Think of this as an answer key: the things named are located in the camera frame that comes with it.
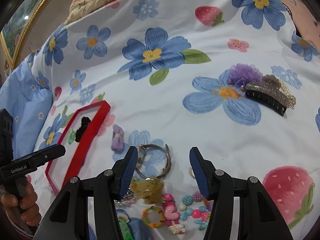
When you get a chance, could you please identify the colourful bead bracelet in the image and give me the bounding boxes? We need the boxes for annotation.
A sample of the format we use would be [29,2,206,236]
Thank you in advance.
[178,191,213,231]

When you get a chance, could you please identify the red shallow tray box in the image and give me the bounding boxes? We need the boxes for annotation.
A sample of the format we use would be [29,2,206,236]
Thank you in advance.
[45,100,111,194]

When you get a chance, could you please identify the purple hair tie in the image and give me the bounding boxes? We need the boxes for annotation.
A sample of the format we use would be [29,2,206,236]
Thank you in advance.
[111,123,125,153]

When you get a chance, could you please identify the left hand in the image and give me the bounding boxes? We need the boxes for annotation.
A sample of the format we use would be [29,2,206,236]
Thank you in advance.
[1,182,41,227]

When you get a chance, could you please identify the pink heart charm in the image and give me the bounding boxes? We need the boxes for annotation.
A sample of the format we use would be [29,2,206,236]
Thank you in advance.
[161,193,180,227]

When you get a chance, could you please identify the yellow pink ring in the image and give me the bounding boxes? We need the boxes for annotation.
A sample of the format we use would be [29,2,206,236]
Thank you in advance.
[141,205,166,229]

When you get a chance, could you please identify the glitter claw hair clip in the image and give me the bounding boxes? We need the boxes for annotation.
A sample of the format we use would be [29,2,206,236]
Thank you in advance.
[246,75,296,108]

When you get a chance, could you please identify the black scrunchie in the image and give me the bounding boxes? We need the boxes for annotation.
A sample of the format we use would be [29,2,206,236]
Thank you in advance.
[75,116,91,142]

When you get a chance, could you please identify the blue pillow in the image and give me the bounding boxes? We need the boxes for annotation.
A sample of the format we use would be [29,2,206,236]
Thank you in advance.
[1,61,53,159]

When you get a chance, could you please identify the floral bed sheet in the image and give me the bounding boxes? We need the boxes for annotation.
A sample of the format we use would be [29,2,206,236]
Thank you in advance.
[31,0,319,239]

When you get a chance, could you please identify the green hair tie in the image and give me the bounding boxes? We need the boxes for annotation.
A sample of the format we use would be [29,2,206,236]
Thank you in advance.
[67,128,77,145]

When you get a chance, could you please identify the metal wristwatch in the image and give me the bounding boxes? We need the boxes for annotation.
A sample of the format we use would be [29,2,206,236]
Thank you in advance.
[135,144,172,179]

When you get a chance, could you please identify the green beaded item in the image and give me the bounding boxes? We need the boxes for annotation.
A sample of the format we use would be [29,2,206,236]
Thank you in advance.
[116,210,133,240]

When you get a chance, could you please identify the silver chain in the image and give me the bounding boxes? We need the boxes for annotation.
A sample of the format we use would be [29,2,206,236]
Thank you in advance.
[114,188,138,208]

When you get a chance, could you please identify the purple flower hair clip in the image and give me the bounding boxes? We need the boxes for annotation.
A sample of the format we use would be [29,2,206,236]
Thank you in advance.
[228,63,263,91]

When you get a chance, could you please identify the gold framed picture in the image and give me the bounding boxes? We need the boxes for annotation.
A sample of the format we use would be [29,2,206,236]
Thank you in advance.
[1,0,50,68]

